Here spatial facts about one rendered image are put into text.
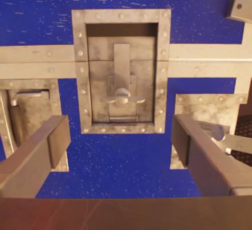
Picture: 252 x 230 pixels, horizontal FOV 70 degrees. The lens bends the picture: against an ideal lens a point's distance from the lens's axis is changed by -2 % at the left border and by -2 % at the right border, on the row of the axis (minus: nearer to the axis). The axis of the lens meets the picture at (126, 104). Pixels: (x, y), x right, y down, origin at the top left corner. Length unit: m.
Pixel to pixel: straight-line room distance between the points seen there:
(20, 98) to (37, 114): 0.03
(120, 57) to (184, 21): 0.10
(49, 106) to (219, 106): 0.27
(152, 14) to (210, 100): 0.15
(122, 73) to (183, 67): 0.08
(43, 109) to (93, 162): 0.12
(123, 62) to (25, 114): 0.18
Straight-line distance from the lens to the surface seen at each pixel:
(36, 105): 0.32
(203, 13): 0.28
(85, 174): 0.33
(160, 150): 0.30
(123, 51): 0.26
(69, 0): 0.27
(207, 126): 0.30
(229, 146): 0.30
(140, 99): 0.25
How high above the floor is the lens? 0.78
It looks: level
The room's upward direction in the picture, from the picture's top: 90 degrees clockwise
